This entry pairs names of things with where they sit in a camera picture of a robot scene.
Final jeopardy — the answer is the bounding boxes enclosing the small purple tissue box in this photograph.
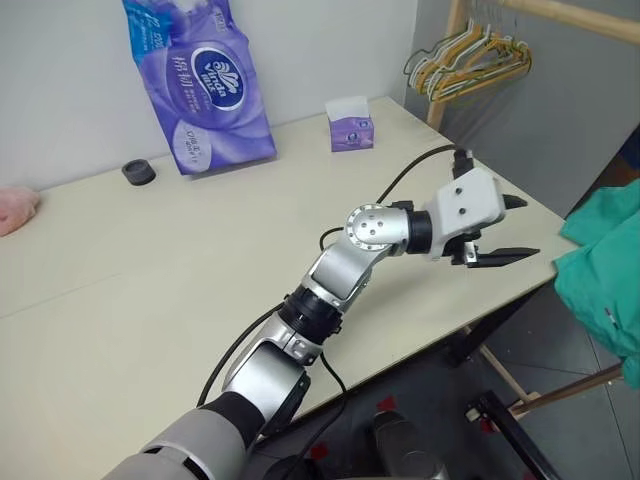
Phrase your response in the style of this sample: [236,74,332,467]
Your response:
[324,97,376,153]

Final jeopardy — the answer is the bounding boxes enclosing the green shorts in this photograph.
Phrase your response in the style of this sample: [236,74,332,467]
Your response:
[552,177,640,389]

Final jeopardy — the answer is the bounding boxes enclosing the black metal table leg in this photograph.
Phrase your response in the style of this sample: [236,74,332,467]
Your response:
[443,287,557,365]

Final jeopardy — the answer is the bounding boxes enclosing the black round tape roll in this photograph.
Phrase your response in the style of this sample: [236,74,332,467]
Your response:
[121,158,157,189]

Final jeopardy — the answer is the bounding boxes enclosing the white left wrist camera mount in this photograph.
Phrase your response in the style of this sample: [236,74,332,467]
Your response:
[422,167,506,262]

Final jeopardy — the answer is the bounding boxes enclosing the wooden clothes rack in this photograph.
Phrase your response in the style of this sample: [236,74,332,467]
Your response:
[427,0,640,416]

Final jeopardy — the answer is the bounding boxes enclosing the green wire hanger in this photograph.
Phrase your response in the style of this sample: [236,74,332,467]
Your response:
[403,37,454,94]

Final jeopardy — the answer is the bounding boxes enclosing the bundle of clothes hangers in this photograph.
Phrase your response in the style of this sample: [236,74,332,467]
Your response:
[414,22,531,101]

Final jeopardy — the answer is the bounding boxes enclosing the black metal stand frame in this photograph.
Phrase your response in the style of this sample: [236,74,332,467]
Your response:
[464,389,562,480]

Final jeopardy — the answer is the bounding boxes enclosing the yellow wire hanger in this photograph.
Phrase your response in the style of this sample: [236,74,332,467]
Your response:
[429,29,534,107]

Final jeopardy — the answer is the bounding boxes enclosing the white wire hanger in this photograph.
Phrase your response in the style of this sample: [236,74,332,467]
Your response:
[407,14,521,99]

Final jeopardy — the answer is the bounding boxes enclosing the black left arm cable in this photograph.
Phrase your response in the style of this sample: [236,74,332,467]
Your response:
[197,143,476,480]

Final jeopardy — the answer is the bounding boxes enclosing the pink cloth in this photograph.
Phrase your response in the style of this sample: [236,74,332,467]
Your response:
[0,185,42,238]

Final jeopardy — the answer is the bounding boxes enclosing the dark rounded grey shape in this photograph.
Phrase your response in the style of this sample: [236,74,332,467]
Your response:
[366,412,452,480]

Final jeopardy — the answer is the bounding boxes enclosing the large purple tissue pack bag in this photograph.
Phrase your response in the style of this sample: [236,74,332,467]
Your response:
[121,0,278,177]

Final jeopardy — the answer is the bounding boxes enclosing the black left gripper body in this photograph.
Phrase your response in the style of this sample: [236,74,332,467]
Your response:
[441,227,495,269]

